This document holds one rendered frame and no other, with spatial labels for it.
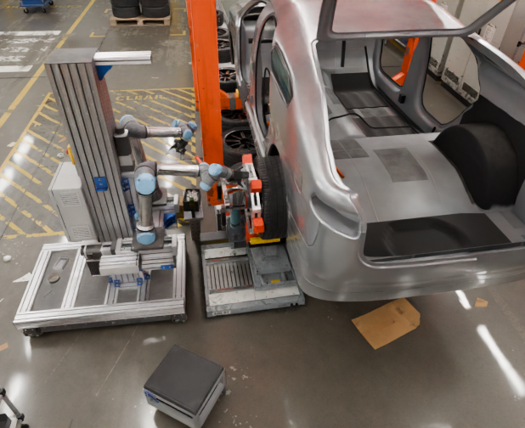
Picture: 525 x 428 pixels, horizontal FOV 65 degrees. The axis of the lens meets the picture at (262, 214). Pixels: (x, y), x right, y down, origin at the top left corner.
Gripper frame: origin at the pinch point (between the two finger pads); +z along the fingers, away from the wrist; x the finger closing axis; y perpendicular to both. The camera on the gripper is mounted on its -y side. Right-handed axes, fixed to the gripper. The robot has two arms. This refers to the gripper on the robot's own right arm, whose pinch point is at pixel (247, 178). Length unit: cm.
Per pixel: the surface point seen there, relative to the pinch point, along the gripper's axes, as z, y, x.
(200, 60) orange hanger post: -23, 22, -84
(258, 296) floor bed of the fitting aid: 70, 39, 83
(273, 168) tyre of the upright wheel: 25.1, -5.2, -12.0
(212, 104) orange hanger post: 1, 32, -63
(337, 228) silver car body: -25, -74, 43
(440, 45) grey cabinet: 507, -64, -329
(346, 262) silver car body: -11, -72, 60
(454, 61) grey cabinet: 486, -85, -283
